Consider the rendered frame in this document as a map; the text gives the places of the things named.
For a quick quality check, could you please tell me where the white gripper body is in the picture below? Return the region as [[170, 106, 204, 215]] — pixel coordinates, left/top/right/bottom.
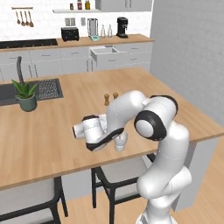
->
[[114, 132, 130, 153]]

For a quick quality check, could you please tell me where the open grey drawer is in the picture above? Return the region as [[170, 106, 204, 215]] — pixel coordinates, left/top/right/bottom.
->
[[89, 45, 128, 72]]

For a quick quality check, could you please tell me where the white island base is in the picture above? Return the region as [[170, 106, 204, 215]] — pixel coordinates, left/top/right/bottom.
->
[[60, 136, 221, 213]]

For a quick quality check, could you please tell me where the green potted plant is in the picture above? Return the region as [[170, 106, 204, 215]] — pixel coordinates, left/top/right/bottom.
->
[[10, 79, 39, 113]]

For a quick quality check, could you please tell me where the grey lower cupboard run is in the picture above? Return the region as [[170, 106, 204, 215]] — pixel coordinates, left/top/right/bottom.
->
[[0, 41, 154, 83]]

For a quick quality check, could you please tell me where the clear glass bottle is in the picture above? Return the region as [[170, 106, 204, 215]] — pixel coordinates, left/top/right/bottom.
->
[[107, 24, 114, 39], [100, 24, 107, 39]]

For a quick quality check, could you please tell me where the black coffee machine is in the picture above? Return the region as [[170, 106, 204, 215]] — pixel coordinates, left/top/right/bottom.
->
[[115, 16, 130, 39]]

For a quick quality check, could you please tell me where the grey blender teal base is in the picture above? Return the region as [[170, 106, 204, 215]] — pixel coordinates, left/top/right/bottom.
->
[[87, 17, 101, 42]]

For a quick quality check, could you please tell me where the black toaster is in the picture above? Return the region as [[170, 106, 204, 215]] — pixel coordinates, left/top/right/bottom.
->
[[60, 26, 81, 42]]

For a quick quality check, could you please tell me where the dark grey sink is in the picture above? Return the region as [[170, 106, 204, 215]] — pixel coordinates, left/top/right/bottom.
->
[[0, 78, 65, 108]]

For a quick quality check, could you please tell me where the dark grey tap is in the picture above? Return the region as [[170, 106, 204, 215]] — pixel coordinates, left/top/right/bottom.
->
[[16, 55, 26, 86]]

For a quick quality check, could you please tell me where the black hob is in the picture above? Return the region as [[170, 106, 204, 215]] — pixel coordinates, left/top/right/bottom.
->
[[0, 38, 59, 50]]

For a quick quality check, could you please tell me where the grey upper cupboard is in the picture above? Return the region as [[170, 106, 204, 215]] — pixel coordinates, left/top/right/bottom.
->
[[94, 0, 154, 13]]

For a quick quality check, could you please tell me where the hanging wooden spatula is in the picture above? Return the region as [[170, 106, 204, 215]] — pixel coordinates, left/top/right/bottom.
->
[[27, 10, 35, 28]]

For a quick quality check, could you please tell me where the hanging wooden spoon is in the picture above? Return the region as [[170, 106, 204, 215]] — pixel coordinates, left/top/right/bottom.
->
[[19, 10, 26, 27], [24, 10, 31, 27], [15, 10, 22, 25]]

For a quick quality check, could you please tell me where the black frame grey stool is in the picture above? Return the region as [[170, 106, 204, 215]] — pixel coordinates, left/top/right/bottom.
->
[[0, 176, 70, 224], [90, 153, 158, 224]]

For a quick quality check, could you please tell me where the double wall socket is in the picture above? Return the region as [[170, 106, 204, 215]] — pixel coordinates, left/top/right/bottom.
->
[[64, 17, 76, 27]]

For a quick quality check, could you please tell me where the white wall shelf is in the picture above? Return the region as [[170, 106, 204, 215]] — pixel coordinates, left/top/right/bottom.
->
[[52, 8, 102, 14]]

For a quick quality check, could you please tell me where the wooden utensil rail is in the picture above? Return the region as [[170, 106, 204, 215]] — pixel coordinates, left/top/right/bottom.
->
[[10, 6, 34, 11]]

